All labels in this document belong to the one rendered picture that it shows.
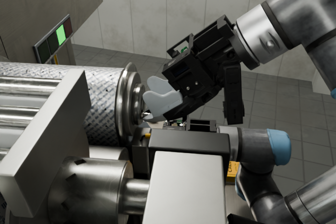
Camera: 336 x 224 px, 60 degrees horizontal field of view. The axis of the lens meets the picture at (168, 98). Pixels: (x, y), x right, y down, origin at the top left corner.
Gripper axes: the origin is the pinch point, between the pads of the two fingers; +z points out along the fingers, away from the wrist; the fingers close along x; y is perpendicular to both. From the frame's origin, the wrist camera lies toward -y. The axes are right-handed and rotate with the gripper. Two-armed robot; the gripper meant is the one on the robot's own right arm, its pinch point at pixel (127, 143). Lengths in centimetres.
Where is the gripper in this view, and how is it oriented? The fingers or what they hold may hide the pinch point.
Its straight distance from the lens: 68.6
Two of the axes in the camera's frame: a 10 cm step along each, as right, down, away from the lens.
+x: -1.0, 5.8, -8.1
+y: 0.0, -8.1, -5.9
